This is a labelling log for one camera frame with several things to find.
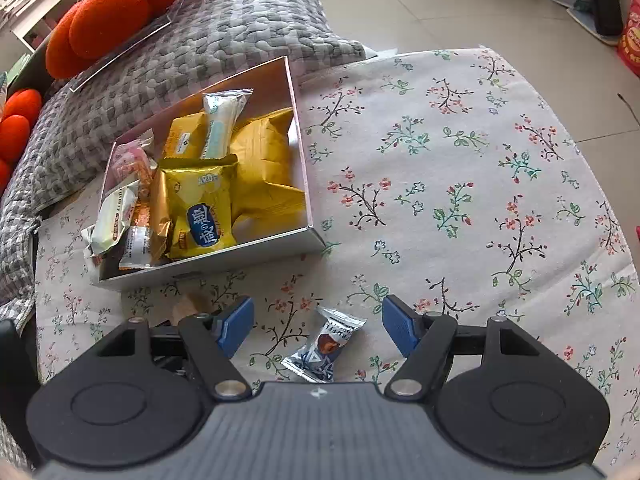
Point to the pink red snack packet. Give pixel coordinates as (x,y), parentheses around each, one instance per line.
(131,162)

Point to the small orange plush cushion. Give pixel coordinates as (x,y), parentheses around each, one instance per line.
(17,125)

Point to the large orange plush cushion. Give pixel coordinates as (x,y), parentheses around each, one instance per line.
(105,15)

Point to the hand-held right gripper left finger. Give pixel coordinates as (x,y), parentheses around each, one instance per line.
(232,330)

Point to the tan candy wrapper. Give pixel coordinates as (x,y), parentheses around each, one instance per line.
(191,306)

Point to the clear packet pale blue stripe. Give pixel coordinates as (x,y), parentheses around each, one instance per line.
(222,120)

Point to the grey checkered blanket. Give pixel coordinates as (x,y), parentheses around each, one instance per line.
(240,15)

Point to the green patterned box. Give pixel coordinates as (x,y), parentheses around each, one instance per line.
(20,72)

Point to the blue silver candy wrapper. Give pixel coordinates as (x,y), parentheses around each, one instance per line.
(325,347)

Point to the yellow packet blue label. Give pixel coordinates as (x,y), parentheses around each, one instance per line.
(205,210)

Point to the black furniture edge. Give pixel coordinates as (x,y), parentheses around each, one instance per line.
(17,390)

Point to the long gold wafer packet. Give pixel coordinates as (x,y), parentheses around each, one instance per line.
(161,220)

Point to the white cardboard box pink inside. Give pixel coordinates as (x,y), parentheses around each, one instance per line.
(280,250)

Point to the white packet red label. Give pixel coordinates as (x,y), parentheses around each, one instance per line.
(137,247)
(112,220)

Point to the floral tablecloth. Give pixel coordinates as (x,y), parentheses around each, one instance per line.
(475,185)

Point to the red printed bag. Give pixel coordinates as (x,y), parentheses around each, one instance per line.
(631,45)

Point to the yellow snack packet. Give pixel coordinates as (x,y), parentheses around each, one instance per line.
(184,137)

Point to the large gold snack packet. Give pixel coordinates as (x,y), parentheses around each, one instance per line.
(265,175)

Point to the clear acrylic sheet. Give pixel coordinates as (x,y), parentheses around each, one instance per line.
(150,30)

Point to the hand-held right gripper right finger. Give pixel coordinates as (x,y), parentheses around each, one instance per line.
(400,330)

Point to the black flat case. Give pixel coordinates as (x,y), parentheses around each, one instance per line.
(606,2)

